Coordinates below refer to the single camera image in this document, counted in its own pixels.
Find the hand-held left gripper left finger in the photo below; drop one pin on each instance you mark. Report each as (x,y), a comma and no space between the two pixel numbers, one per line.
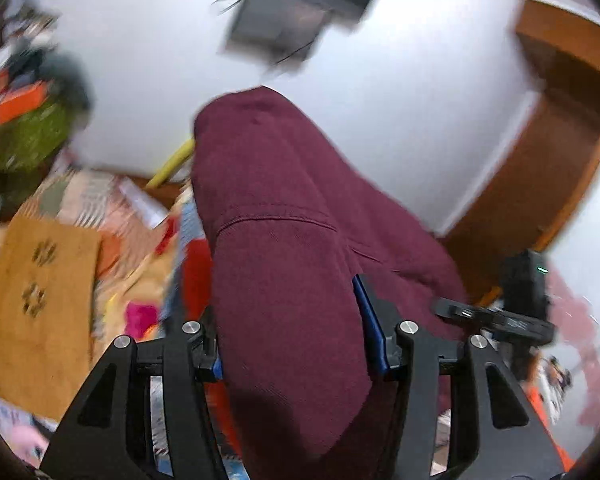
(207,355)

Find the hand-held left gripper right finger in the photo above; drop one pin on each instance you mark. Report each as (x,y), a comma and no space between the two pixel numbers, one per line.
(369,321)

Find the blue patchwork printed blanket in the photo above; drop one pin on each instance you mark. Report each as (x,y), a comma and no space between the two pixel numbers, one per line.
(187,225)

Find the pink cloth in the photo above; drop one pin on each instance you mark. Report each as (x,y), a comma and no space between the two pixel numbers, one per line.
(141,320)

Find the orange cloth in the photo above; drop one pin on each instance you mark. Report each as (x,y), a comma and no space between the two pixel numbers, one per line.
(545,425)

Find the maroon garment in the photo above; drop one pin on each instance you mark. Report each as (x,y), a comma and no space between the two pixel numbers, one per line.
(280,260)

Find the yellow stick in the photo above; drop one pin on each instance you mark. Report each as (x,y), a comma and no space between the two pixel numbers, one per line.
(172,162)

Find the green bag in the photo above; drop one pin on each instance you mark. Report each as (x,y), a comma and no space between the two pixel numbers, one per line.
(30,140)

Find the white flower print wardrobe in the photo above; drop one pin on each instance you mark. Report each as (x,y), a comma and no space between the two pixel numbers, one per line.
(590,320)

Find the brown paw print mat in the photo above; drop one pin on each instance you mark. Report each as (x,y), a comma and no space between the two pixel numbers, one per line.
(40,310)

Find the wooden door frame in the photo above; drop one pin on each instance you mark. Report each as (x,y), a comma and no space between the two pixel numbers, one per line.
(555,160)

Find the orange box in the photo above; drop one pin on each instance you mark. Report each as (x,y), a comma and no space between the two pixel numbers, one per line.
(20,102)

